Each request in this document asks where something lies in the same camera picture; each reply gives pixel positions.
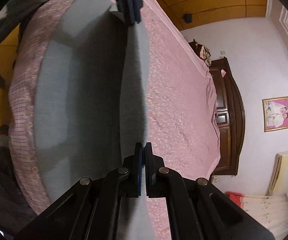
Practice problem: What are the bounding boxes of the grey sweatpants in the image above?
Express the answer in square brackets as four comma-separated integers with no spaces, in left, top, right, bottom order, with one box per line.
[33,0,157,240]

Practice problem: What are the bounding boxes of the red and cream curtain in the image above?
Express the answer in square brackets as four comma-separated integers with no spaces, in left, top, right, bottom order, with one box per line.
[226,192,288,239]

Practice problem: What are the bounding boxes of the pink floral bedspread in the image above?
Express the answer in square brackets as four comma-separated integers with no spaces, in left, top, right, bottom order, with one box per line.
[8,0,222,240]

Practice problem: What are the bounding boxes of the clothes pile on nightstand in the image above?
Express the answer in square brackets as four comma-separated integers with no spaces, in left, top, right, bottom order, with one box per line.
[188,40,211,67]

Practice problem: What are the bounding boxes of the dark wooden headboard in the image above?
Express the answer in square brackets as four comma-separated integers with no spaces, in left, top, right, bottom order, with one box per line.
[210,57,245,176]

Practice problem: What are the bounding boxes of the framed wedding photo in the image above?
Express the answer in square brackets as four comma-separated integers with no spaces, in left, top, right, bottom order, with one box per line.
[262,96,288,132]

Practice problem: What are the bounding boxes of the small black wall device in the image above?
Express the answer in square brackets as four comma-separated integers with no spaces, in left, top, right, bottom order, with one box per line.
[183,13,193,24]

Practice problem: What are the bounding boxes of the wall air conditioner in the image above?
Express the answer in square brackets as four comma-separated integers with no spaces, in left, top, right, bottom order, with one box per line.
[267,152,288,196]

